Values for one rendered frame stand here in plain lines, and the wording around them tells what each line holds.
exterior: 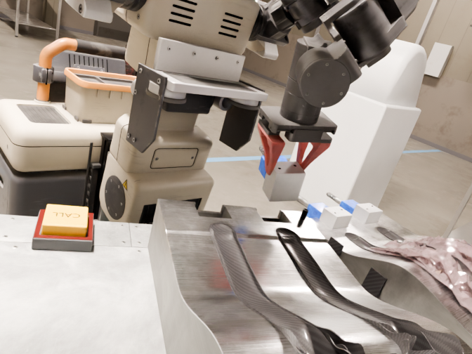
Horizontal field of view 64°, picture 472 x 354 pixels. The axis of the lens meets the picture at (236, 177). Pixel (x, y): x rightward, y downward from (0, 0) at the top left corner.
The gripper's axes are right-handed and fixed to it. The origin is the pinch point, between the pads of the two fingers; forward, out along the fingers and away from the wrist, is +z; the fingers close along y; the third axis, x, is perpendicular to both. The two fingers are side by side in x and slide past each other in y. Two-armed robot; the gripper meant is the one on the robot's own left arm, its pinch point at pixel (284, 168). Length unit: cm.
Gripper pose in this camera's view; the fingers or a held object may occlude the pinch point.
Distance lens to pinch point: 61.2
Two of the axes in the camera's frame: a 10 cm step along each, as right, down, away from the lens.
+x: -2.8, -5.5, 7.9
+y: 9.5, -0.1, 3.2
